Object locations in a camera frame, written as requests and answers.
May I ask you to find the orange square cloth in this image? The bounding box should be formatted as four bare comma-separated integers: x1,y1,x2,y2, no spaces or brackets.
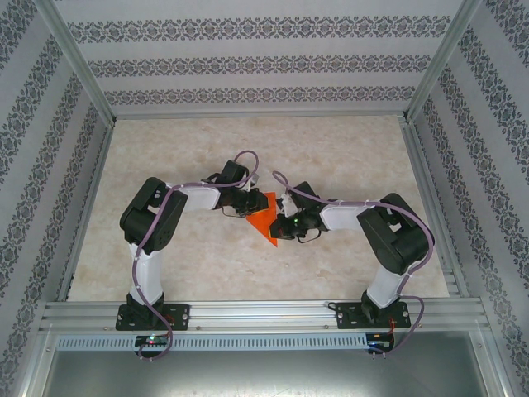
245,191,280,249

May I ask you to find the grey metal sheet panel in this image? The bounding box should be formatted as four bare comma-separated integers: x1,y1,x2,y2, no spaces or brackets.
24,330,509,397

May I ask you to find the left controller board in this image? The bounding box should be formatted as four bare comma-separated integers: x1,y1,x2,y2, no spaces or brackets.
135,335,171,348

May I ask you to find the aluminium back rail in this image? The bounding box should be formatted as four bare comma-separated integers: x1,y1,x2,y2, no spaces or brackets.
113,109,408,121

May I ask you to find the aluminium mounting rail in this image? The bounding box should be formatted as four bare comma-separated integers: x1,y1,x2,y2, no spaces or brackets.
39,300,484,332

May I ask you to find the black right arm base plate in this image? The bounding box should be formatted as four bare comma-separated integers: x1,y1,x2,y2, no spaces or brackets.
335,301,412,331

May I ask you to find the slotted grey cable duct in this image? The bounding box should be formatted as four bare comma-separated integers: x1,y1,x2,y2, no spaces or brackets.
55,335,369,351

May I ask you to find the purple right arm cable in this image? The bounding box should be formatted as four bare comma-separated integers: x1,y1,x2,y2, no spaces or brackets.
271,170,436,357

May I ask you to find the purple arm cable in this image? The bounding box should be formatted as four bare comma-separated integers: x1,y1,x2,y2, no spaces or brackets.
131,149,261,363
271,170,436,357

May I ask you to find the aluminium side rail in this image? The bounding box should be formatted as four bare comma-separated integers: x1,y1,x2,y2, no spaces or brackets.
56,122,116,303
399,119,471,299

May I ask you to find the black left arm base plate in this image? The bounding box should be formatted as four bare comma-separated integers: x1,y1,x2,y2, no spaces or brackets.
115,304,191,332

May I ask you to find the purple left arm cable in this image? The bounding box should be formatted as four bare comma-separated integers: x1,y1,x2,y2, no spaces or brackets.
131,149,261,363

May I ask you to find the aluminium frame post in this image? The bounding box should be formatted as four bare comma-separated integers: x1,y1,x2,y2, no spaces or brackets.
39,0,116,124
405,0,484,122

